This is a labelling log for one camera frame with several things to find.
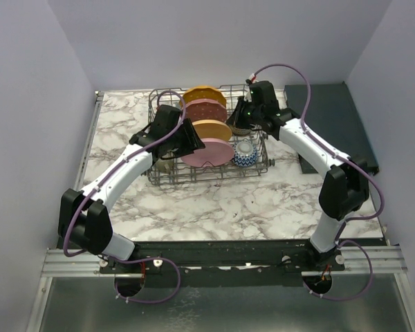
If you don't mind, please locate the red patterned bowl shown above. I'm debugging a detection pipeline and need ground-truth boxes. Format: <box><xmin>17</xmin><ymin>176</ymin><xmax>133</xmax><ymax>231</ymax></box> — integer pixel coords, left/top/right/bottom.
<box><xmin>232</xmin><ymin>140</ymin><xmax>258</xmax><ymax>167</ymax></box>

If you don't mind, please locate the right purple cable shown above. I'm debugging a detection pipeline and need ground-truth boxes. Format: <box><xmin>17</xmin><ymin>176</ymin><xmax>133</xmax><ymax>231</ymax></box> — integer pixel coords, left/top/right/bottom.
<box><xmin>248</xmin><ymin>64</ymin><xmax>385</xmax><ymax>301</ymax></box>

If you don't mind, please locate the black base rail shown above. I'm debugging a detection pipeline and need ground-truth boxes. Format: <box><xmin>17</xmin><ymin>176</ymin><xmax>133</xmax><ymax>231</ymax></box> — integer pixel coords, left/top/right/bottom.
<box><xmin>100</xmin><ymin>239</ymin><xmax>344</xmax><ymax>288</ymax></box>

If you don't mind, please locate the dark blue flat box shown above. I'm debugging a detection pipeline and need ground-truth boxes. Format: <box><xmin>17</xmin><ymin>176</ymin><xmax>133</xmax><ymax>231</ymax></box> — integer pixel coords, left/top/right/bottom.
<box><xmin>284</xmin><ymin>82</ymin><xmax>380</xmax><ymax>175</ymax></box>

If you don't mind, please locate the brown plate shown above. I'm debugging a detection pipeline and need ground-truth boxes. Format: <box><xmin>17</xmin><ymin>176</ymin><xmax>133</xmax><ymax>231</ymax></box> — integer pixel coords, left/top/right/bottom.
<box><xmin>186</xmin><ymin>98</ymin><xmax>228</xmax><ymax>122</ymax></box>

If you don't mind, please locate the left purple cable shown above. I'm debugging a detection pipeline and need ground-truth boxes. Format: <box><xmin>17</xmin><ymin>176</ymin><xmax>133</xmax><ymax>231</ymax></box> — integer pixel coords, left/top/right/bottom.
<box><xmin>62</xmin><ymin>89</ymin><xmax>187</xmax><ymax>305</ymax></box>

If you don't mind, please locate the pink round bear plate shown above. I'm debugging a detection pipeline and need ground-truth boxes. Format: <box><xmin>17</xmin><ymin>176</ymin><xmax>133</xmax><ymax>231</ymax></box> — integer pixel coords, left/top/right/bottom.
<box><xmin>181</xmin><ymin>138</ymin><xmax>234</xmax><ymax>167</ymax></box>

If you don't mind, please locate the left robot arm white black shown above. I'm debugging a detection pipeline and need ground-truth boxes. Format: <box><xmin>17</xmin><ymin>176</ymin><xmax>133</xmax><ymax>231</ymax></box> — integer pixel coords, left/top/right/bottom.
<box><xmin>58</xmin><ymin>104</ymin><xmax>205</xmax><ymax>273</ymax></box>

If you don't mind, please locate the grey wire dish rack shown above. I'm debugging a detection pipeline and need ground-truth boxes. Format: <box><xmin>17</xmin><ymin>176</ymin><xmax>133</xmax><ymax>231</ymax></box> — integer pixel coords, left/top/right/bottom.
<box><xmin>146</xmin><ymin>84</ymin><xmax>275</xmax><ymax>186</ymax></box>

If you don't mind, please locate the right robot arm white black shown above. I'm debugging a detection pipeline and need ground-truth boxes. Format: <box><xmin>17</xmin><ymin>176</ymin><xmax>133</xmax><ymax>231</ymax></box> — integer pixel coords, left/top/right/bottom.
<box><xmin>228</xmin><ymin>80</ymin><xmax>369</xmax><ymax>271</ymax></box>

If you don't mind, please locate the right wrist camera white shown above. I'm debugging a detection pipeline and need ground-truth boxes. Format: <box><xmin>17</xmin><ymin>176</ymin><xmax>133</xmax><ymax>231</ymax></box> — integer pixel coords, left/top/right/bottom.
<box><xmin>246</xmin><ymin>73</ymin><xmax>257</xmax><ymax>85</ymax></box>

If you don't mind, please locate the dark brown cream bowl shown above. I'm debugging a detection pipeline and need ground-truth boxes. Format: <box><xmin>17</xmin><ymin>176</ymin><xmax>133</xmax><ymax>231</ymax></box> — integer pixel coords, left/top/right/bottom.
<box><xmin>230</xmin><ymin>125</ymin><xmax>252</xmax><ymax>136</ymax></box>

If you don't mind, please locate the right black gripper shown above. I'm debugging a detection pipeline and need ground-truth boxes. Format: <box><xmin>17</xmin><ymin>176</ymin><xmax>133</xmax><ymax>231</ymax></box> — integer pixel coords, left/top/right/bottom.
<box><xmin>227</xmin><ymin>96</ymin><xmax>264</xmax><ymax>130</ymax></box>

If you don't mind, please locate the yellow pink rimmed plate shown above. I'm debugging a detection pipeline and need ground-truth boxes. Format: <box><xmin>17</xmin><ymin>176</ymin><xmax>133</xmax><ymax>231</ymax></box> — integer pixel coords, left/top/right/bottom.
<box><xmin>192</xmin><ymin>120</ymin><xmax>232</xmax><ymax>142</ymax></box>

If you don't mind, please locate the small grey cup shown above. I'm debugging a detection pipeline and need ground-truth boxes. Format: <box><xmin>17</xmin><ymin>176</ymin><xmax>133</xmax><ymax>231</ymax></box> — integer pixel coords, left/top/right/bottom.
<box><xmin>155</xmin><ymin>158</ymin><xmax>175</xmax><ymax>174</ymax></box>

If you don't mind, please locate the orange polka dot plate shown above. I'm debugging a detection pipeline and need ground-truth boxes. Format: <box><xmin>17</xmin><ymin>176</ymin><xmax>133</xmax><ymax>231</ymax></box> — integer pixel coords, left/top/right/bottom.
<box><xmin>183</xmin><ymin>85</ymin><xmax>227</xmax><ymax>106</ymax></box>

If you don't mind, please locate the purple cable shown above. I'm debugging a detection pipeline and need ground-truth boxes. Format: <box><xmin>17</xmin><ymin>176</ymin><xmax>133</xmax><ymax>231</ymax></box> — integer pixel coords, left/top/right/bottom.
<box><xmin>62</xmin><ymin>89</ymin><xmax>187</xmax><ymax>305</ymax></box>
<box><xmin>248</xmin><ymin>64</ymin><xmax>385</xmax><ymax>301</ymax></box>

